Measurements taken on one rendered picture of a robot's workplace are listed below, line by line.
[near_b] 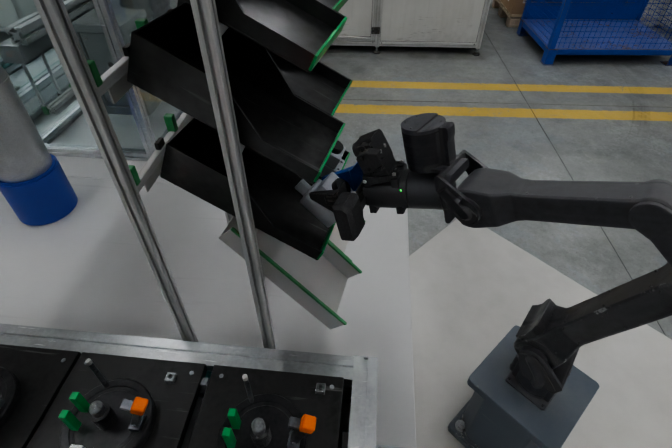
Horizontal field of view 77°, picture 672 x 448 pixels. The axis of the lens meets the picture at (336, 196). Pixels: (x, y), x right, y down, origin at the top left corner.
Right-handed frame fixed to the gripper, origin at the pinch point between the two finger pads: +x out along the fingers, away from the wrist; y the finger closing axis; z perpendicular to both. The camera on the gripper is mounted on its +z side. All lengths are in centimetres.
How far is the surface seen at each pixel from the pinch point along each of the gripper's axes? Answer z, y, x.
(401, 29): -56, -370, 102
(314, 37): 22.6, 0.6, -3.2
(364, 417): -37.1, 15.0, -2.2
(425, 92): -95, -299, 67
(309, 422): -24.6, 24.0, 0.3
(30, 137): 8, -9, 90
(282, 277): -15.2, 5.8, 12.0
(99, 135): 18.0, 16.0, 23.1
